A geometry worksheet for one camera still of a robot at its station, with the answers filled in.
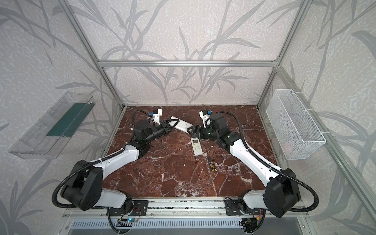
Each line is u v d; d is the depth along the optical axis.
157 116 0.75
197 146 0.96
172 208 0.75
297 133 0.61
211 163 0.87
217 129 0.60
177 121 0.77
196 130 0.68
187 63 0.94
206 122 0.69
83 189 0.42
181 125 0.78
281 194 0.40
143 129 0.63
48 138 0.63
